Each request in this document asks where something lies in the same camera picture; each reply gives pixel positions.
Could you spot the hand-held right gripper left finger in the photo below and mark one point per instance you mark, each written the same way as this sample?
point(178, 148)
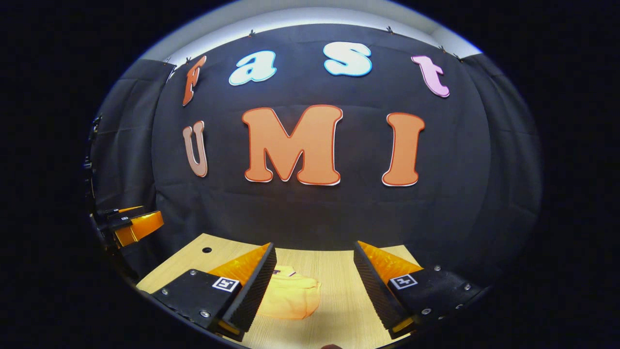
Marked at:
point(252, 291)

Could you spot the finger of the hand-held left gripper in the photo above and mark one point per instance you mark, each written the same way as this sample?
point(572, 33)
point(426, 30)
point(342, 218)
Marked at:
point(140, 227)
point(123, 210)

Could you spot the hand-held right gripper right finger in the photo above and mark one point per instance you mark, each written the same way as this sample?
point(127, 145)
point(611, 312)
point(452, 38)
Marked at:
point(375, 291)

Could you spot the orange T-shirt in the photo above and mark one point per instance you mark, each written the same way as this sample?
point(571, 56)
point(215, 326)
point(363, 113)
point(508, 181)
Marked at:
point(293, 295)

